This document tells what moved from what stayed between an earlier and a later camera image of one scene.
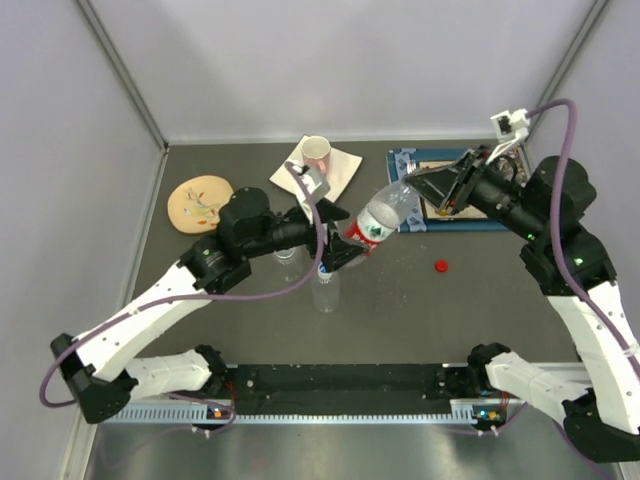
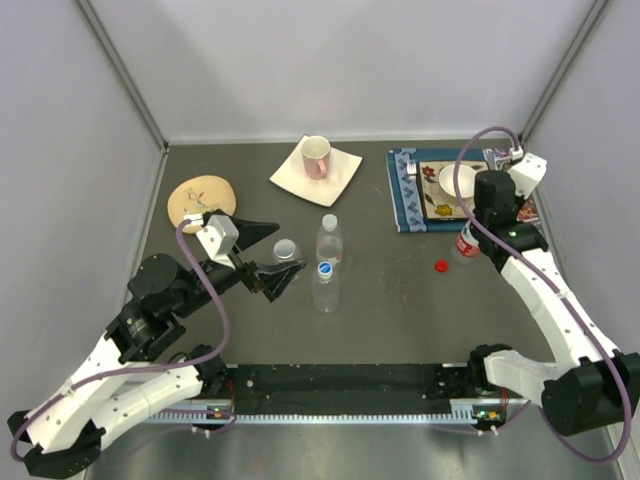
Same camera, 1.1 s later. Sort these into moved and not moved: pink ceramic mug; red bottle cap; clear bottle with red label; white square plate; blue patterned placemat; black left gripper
Moved: black left gripper; clear bottle with red label
Not moved: blue patterned placemat; white square plate; pink ceramic mug; red bottle cap
